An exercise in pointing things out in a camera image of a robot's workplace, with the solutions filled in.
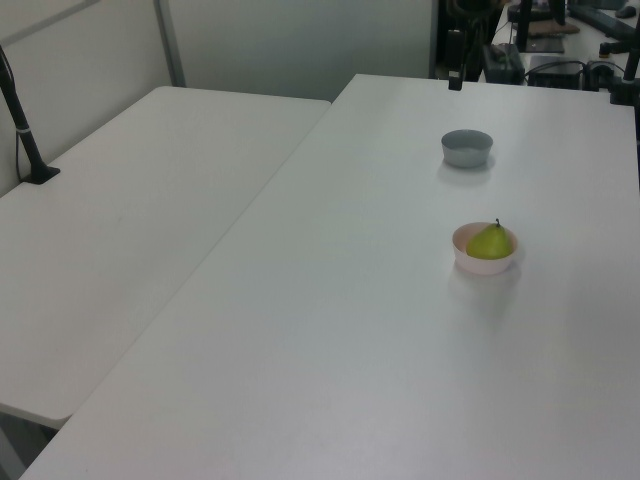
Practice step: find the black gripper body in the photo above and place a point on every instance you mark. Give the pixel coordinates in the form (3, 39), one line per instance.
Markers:
(455, 47)

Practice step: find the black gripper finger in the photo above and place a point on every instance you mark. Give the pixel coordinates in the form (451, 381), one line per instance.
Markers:
(455, 81)

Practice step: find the green pear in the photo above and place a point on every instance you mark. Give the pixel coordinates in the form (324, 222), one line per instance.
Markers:
(490, 245)

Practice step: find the grey bowl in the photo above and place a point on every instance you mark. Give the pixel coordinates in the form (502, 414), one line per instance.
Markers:
(466, 155)

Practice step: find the pink bowl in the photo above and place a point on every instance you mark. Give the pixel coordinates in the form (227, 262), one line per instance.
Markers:
(480, 267)

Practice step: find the black equipment case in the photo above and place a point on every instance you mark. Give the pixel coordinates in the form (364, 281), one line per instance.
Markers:
(502, 62)

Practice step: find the black monitor stand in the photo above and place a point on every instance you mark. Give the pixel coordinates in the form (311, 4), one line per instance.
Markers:
(525, 25)

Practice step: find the brown pad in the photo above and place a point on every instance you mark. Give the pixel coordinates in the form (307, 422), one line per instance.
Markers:
(552, 29)

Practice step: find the black electronics box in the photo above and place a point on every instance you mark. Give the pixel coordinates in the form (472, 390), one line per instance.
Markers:
(555, 72)

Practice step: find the black keyboard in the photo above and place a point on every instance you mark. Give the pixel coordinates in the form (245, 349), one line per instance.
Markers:
(600, 20)

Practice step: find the black computer mouse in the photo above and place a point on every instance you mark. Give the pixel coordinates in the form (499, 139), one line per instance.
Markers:
(626, 11)

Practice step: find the grey metal partition post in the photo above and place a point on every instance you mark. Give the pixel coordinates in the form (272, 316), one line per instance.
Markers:
(171, 45)

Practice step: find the black camera pole with base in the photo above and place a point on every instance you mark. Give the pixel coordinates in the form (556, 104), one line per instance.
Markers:
(27, 145)

